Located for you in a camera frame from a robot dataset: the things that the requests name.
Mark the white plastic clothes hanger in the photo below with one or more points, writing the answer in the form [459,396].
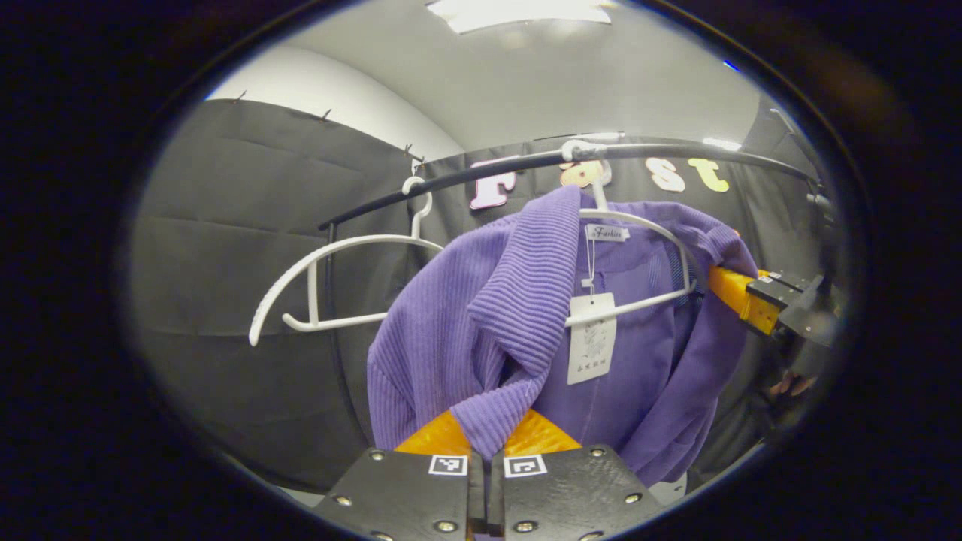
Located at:
[312,293]
[646,303]

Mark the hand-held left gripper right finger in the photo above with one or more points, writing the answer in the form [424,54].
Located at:
[571,496]

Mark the ceiling light panel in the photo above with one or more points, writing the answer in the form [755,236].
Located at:
[721,143]

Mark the large rectangular ceiling light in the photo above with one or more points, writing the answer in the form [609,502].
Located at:
[518,13]

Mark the black backdrop cloth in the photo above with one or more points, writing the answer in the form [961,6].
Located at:
[240,285]

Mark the black metal clothes rack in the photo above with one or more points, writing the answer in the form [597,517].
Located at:
[481,174]

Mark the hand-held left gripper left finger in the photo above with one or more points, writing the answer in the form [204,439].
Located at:
[406,496]

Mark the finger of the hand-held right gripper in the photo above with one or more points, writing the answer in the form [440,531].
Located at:
[733,289]

